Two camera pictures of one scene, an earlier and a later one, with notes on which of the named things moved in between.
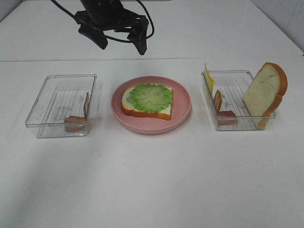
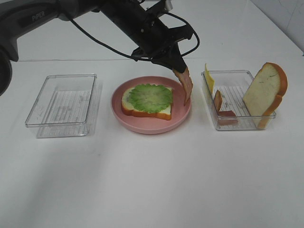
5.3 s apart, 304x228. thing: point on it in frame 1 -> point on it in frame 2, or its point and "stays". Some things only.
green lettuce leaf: (149, 98) stays
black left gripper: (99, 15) -> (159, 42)
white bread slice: (265, 94) stays
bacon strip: (77, 124) -> (185, 79)
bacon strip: (224, 118) stays
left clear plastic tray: (62, 108) stays
